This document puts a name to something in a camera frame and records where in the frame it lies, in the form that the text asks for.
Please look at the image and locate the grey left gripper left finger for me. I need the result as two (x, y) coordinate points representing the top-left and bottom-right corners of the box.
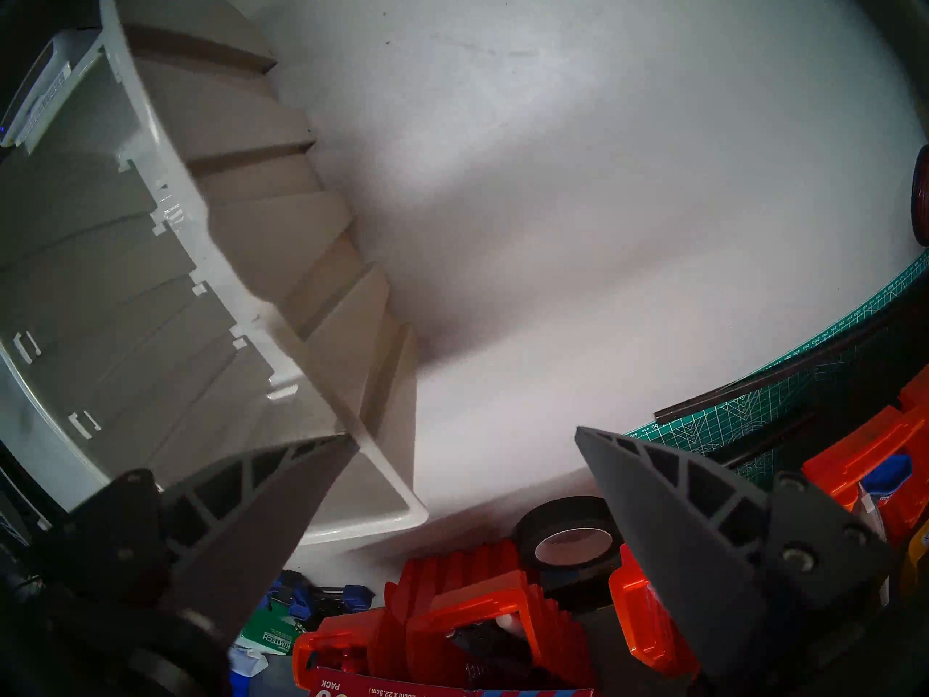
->
(29, 434), (360, 697)

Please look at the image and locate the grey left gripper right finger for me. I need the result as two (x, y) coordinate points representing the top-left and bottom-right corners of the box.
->
(575, 427), (893, 697)

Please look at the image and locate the beige plastic storage bin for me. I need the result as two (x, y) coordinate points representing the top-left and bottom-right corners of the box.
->
(0, 0), (430, 547)

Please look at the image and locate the green white Kimtech wipes box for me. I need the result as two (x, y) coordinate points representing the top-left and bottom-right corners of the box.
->
(240, 594), (300, 656)

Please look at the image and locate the blue bar clamp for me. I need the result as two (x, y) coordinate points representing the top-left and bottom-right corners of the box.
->
(267, 571), (377, 620)

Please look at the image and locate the green cutting mat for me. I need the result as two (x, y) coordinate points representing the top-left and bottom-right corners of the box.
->
(626, 251), (929, 489)

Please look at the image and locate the black tape roll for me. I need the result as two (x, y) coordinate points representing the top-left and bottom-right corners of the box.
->
(513, 495), (625, 595)

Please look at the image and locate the long black bar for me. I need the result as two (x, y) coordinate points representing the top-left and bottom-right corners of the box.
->
(653, 318), (897, 426)

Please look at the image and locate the small blue tube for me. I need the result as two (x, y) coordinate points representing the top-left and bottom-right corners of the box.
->
(860, 452), (914, 502)

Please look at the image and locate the stack of red bins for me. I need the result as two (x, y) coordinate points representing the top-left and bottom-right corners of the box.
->
(383, 538), (597, 690)

